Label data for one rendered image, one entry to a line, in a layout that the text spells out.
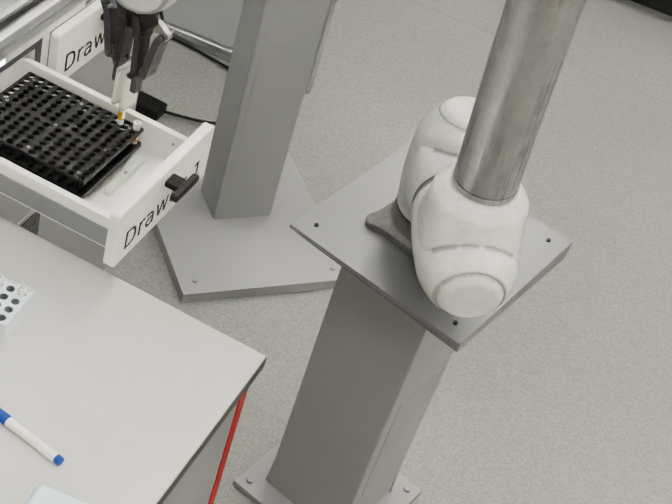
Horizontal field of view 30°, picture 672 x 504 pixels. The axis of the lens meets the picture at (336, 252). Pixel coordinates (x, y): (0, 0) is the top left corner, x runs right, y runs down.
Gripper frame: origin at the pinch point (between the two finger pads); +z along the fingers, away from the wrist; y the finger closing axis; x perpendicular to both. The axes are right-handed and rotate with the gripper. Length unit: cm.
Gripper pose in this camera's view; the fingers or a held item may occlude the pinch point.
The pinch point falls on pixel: (126, 86)
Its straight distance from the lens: 199.0
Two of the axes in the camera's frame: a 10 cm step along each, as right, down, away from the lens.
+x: -5.6, 4.6, -7.0
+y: -8.0, -5.3, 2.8
